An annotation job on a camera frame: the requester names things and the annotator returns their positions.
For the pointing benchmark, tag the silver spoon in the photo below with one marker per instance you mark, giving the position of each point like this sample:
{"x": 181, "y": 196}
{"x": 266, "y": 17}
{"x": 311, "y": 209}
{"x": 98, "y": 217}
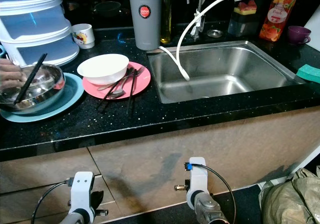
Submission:
{"x": 117, "y": 92}

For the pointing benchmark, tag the white bowl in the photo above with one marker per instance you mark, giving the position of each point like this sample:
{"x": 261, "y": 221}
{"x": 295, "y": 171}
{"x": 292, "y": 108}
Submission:
{"x": 102, "y": 66}

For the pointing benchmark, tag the person hand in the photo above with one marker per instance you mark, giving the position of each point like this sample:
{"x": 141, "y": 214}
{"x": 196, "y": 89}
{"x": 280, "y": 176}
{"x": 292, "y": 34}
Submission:
{"x": 10, "y": 76}

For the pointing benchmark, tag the tan sack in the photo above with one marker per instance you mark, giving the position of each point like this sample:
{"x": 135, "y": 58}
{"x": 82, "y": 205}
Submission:
{"x": 290, "y": 196}

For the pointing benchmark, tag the light blue plate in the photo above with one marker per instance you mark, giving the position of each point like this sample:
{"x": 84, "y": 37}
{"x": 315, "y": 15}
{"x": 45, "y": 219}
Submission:
{"x": 72, "y": 96}

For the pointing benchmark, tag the pink plate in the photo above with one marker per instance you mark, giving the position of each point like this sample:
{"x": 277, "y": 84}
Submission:
{"x": 140, "y": 81}

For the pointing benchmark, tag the stainless steel sink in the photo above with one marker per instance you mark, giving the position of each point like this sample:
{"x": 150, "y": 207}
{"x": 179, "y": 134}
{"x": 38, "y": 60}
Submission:
{"x": 225, "y": 69}

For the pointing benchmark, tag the steel mixing bowl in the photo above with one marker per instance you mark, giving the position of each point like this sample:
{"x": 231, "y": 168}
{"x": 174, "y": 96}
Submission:
{"x": 52, "y": 84}

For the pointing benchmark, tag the round metal strainer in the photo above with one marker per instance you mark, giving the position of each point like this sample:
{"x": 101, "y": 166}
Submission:
{"x": 215, "y": 33}

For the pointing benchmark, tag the grey water filter canister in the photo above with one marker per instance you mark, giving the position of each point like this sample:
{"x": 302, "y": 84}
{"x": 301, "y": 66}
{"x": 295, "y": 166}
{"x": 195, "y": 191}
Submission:
{"x": 145, "y": 26}

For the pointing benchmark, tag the white printed mug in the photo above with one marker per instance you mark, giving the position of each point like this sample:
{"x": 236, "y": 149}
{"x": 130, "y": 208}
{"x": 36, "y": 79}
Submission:
{"x": 82, "y": 35}

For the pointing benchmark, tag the green sponge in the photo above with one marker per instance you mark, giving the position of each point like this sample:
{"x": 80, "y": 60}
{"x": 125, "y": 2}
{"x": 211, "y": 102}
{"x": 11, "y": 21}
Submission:
{"x": 310, "y": 73}

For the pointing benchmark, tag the dark sponge holder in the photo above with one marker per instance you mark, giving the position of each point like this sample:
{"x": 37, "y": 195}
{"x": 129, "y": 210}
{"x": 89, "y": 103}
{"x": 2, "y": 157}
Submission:
{"x": 242, "y": 26}

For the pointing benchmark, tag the chrome faucet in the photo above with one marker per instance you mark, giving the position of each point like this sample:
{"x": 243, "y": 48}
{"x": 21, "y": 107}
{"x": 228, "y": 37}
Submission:
{"x": 200, "y": 6}

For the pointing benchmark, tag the white tiered plastic container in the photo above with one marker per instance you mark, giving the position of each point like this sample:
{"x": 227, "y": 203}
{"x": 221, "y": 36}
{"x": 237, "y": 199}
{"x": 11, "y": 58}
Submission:
{"x": 30, "y": 26}

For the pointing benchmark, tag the yellow and red sponge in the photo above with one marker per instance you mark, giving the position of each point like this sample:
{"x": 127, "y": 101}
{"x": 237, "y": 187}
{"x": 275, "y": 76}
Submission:
{"x": 245, "y": 7}

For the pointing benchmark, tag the purple cup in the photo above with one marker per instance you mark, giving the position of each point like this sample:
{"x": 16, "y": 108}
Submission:
{"x": 298, "y": 34}

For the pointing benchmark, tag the fruit print soap bottle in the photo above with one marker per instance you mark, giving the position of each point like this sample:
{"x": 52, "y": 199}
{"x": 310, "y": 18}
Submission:
{"x": 277, "y": 16}

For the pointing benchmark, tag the dark pot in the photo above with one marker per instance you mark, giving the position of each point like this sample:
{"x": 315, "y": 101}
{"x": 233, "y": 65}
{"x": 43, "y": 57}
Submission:
{"x": 107, "y": 8}

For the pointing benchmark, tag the white board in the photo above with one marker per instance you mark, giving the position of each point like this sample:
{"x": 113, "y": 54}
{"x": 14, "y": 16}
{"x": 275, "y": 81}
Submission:
{"x": 312, "y": 24}

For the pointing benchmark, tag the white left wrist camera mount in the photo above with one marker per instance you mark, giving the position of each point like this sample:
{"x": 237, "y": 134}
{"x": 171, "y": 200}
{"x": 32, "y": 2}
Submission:
{"x": 83, "y": 191}

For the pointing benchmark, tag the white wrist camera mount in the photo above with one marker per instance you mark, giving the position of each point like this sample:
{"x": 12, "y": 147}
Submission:
{"x": 83, "y": 191}
{"x": 197, "y": 176}

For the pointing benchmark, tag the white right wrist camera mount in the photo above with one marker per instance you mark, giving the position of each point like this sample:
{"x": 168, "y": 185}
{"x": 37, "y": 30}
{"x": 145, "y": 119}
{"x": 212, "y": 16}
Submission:
{"x": 197, "y": 176}

